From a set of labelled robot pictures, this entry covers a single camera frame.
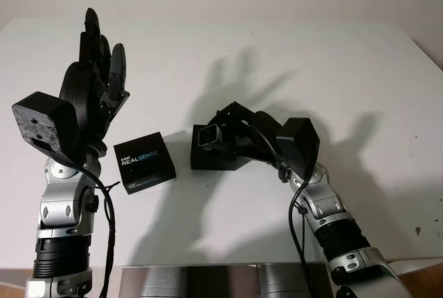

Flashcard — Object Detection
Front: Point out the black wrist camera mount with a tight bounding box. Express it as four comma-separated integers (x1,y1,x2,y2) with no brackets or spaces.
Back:
275,117,320,178
10,91,83,167

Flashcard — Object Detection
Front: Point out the black RealSense box lid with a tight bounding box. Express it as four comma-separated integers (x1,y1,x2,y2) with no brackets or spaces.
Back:
113,131,178,196

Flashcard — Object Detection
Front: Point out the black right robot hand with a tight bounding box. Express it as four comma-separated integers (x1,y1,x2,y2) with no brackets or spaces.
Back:
207,101,289,171

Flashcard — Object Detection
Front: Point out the black camera box base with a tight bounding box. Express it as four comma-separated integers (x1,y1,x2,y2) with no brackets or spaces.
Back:
190,124,256,172

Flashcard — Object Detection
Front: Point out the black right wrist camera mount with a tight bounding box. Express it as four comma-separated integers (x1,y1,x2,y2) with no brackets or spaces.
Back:
275,117,320,178

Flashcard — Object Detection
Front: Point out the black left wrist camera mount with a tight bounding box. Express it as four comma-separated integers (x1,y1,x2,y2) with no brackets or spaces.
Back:
10,91,83,167

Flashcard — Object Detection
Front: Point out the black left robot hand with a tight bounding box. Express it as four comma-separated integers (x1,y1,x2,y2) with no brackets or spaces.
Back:
58,7,131,154

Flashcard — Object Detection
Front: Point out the silver right robot thigh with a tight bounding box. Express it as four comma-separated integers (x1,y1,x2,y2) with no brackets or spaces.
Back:
258,263,306,298

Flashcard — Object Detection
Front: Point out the silver RealSense camera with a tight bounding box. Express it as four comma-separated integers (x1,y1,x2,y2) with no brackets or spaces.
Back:
197,124,223,153

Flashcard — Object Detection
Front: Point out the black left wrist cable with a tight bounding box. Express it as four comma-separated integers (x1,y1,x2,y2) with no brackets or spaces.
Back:
82,165,118,298

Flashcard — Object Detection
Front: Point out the silver left robot thigh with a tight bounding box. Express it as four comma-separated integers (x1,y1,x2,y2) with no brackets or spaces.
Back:
141,265,190,298

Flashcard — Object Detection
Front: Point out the silver robot thigh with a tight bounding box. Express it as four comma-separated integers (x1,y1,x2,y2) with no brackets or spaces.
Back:
141,265,190,298
258,263,306,298

